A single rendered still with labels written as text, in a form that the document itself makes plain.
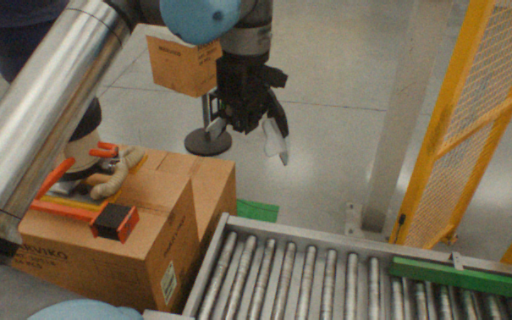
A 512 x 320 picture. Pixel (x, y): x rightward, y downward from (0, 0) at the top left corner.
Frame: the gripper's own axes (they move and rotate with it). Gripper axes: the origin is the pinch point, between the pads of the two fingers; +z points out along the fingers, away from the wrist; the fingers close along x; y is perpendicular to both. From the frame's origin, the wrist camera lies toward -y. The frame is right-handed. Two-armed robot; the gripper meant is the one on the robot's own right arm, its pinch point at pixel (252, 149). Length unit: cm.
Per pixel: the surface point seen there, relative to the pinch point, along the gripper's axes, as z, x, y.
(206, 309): 93, -26, -10
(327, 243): 89, 0, -61
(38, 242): 57, -72, 18
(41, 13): -14, -59, -1
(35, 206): 29, -54, 19
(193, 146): 144, -146, -139
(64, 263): 66, -65, 15
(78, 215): 29, -42, 15
